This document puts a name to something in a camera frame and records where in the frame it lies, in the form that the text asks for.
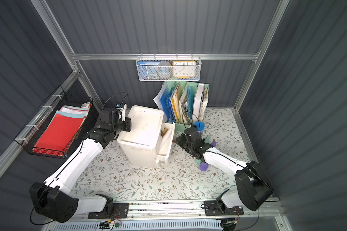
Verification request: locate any white microphone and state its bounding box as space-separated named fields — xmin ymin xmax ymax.
xmin=159 ymin=129 xmax=173 ymax=153

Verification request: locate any white drawer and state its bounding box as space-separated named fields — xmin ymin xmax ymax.
xmin=156 ymin=123 xmax=175 ymax=166

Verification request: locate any purple microphone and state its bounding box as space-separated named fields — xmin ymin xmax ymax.
xmin=199 ymin=141 xmax=217 ymax=172

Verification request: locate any white drawer cabinet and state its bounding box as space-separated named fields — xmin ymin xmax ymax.
xmin=117 ymin=105 xmax=164 ymax=168

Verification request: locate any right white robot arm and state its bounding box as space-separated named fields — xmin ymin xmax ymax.
xmin=176 ymin=126 xmax=274 ymax=213

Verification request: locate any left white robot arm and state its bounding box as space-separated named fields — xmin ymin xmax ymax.
xmin=29 ymin=104 xmax=132 ymax=223

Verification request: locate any blue lid pencil tube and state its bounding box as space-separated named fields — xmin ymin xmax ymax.
xmin=193 ymin=121 xmax=205 ymax=139

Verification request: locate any green file organizer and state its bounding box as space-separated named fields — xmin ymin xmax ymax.
xmin=153 ymin=81 xmax=210 ymax=131

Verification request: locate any red paper folder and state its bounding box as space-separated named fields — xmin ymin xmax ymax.
xmin=33 ymin=111 xmax=86 ymax=157

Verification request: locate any blue box in basket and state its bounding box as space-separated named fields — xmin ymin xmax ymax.
xmin=136 ymin=61 xmax=161 ymax=81

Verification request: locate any yellow alarm clock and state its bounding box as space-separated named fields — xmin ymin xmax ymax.
xmin=172 ymin=60 xmax=196 ymax=79

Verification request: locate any grey tape roll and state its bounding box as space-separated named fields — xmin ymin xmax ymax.
xmin=156 ymin=61 xmax=172 ymax=80

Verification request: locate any black wire side basket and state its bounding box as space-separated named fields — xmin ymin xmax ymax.
xmin=15 ymin=88 xmax=98 ymax=159

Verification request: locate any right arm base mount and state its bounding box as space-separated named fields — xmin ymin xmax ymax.
xmin=200 ymin=189 xmax=244 ymax=217

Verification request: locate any white wire wall basket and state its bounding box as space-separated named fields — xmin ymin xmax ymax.
xmin=136 ymin=55 xmax=202 ymax=81

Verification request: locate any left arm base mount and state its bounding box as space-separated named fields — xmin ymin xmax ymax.
xmin=88 ymin=203 xmax=130 ymax=219

